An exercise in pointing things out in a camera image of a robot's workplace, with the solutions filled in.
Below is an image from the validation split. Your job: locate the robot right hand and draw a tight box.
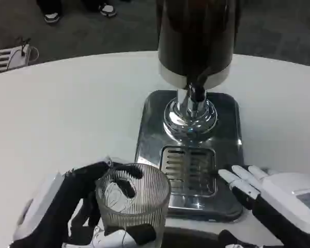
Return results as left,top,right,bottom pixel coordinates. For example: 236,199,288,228
218,164,310,248

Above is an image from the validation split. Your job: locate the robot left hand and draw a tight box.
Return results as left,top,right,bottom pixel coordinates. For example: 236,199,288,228
11,156,158,248

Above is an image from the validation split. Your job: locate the clear ribbed glass cup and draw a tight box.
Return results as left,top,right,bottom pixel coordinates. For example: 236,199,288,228
95,163,172,248

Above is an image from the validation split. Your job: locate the slotted steel tray grid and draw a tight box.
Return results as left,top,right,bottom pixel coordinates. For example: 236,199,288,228
160,145,218,197

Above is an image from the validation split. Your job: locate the steel drip tray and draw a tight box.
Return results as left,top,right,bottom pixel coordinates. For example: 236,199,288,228
134,89,245,223

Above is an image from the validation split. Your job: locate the black dispenser tap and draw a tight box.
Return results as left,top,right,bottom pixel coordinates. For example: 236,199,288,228
187,74,207,102

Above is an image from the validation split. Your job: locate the white device with prongs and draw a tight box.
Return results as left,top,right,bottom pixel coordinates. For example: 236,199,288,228
0,43,33,75

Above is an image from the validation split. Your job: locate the dark drink dispenser with chrome stand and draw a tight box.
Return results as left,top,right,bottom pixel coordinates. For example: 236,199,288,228
156,0,240,142

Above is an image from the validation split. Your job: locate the person's black white shoe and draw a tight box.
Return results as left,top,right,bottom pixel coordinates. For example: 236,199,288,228
43,12,60,26
99,2,118,19

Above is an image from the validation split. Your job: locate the thin cable on white device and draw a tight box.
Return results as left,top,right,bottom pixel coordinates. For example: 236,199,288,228
5,37,39,71

